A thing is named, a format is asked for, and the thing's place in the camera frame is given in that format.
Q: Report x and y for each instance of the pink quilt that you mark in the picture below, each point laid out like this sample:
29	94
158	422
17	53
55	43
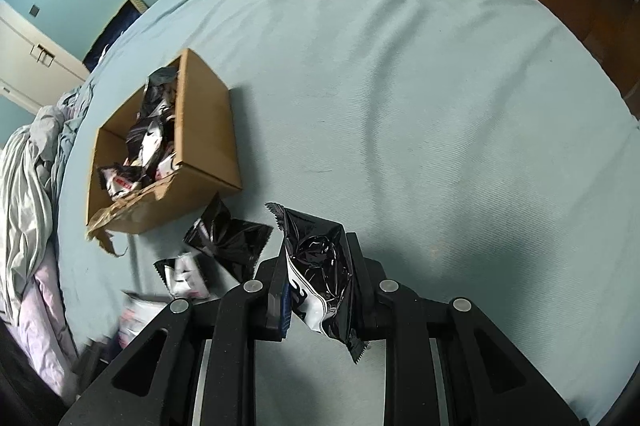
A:
45	321

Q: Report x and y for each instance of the blue grey crumpled cloth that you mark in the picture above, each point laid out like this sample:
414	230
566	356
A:
75	126

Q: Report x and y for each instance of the pile of black white packets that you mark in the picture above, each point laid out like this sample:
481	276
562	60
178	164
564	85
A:
150	136

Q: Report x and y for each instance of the white door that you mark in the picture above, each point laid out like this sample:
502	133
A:
30	71

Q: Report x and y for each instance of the torn cardboard box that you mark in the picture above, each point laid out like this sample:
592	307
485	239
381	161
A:
205	146

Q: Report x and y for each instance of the light grey crumpled duvet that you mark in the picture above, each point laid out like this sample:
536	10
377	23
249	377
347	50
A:
25	206

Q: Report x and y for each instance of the blue bed sheet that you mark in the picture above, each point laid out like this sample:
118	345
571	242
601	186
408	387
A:
400	106

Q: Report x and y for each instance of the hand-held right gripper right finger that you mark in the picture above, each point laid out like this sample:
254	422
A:
367	306

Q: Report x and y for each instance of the black foil snack packet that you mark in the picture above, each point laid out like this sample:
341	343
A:
315	271
230	238

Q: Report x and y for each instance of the grey wall switch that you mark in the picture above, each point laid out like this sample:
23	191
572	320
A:
34	10

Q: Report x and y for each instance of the white black snack packet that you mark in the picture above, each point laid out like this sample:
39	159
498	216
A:
185	278
140	316

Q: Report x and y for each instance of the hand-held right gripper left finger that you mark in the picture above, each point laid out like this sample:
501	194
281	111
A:
285	313

